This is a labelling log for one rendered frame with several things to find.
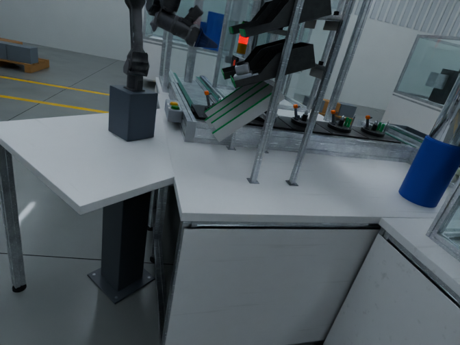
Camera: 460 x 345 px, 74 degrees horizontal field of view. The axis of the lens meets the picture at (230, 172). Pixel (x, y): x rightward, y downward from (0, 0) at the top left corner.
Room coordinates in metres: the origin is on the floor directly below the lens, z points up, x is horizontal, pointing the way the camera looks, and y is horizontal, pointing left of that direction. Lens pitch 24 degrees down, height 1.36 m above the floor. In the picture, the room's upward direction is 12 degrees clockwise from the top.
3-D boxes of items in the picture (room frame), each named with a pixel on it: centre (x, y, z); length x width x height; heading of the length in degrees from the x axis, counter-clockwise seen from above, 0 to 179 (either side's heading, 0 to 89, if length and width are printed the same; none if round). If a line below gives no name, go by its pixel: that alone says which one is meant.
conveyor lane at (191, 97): (1.82, 0.21, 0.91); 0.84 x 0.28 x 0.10; 20
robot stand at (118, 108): (1.26, 0.47, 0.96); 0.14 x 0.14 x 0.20; 57
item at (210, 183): (1.69, -0.29, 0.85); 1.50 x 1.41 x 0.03; 20
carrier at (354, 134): (1.79, -0.57, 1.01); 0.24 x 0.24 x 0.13; 20
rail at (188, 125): (1.74, 0.37, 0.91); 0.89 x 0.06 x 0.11; 20
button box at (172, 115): (1.54, 0.36, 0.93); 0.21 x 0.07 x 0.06; 20
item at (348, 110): (7.21, -1.81, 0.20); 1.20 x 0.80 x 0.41; 102
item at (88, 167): (1.24, 0.42, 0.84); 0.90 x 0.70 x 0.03; 147
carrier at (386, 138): (1.88, -0.80, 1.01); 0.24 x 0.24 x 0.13; 20
